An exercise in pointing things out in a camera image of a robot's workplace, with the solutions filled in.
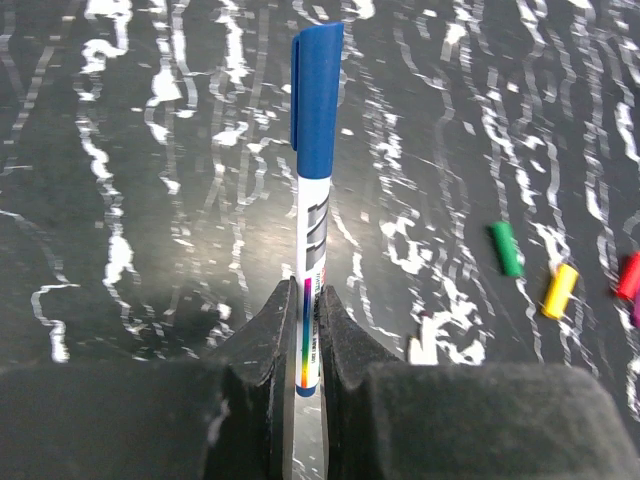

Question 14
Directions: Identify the blue-tipped white pen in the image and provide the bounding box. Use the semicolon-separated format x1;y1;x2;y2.
295;177;330;397

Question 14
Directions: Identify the purple pen cap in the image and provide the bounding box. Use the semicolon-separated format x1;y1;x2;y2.
630;291;640;329

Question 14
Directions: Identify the blue pen cap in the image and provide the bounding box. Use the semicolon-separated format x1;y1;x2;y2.
290;22;344;180

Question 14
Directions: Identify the green pen cap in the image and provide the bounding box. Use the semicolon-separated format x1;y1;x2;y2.
489;221;524;277

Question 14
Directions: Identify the red pen cap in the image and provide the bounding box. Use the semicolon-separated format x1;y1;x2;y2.
614;251;640;301

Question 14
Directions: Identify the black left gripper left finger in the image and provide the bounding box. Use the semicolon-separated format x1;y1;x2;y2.
1;279;298;479

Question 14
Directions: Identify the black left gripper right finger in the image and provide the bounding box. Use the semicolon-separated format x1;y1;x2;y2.
320;288;639;479

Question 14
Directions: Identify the yellow pen cap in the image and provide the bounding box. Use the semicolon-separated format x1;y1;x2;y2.
541;263;579;320

